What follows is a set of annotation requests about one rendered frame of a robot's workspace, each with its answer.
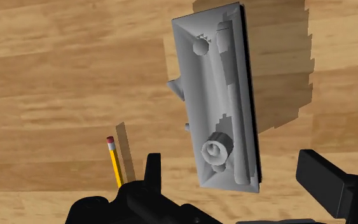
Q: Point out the grey rectangular tray with parts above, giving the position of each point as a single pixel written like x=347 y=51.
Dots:
x=219 y=102

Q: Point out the yellow pencil with red eraser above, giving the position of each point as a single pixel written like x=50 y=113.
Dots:
x=115 y=163

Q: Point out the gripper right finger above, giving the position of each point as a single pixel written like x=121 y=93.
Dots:
x=330 y=183

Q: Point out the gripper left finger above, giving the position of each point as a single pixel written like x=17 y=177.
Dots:
x=141 y=198

